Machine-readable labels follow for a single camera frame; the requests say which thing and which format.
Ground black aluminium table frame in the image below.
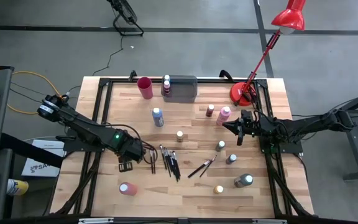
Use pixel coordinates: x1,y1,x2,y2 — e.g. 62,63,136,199
50,77,315,218

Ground large dark grey paint bottle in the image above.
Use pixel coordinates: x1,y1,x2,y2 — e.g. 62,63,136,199
233,173,254,189

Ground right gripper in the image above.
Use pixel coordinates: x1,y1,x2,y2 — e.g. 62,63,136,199
223,109,262,146

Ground large pink paint bottle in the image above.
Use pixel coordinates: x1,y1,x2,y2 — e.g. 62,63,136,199
216,106,232,126

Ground large coral red paint bottle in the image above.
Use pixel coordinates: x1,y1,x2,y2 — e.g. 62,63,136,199
119,182,139,197

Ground yellow and white can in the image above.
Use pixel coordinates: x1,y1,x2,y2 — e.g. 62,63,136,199
6,179,30,197

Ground yellow power cable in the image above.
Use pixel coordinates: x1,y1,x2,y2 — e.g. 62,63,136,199
0,51,62,115

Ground silver bracket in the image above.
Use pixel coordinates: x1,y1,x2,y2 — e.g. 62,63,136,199
252,218,288,224
78,217,114,224

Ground red plastic cup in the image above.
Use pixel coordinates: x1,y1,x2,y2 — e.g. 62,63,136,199
136,77,154,100

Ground black diagonal bar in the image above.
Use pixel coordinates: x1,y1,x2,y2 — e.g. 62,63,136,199
0,133,65,169

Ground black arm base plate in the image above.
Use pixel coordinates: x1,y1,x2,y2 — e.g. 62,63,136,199
258,129,304,155
62,136,108,153

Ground black desk frame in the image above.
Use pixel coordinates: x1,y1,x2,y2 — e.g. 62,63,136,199
321,85,358,182

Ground grey translucent plastic bin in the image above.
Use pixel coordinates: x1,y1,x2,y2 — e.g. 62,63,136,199
160,74,198,103

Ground white printed box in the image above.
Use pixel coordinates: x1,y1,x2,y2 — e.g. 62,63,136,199
21,139,67,178

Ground red desk lamp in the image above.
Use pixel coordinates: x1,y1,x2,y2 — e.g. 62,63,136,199
229,0,306,107

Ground large periwinkle paint bottle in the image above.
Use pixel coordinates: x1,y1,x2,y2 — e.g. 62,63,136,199
151,107,165,128

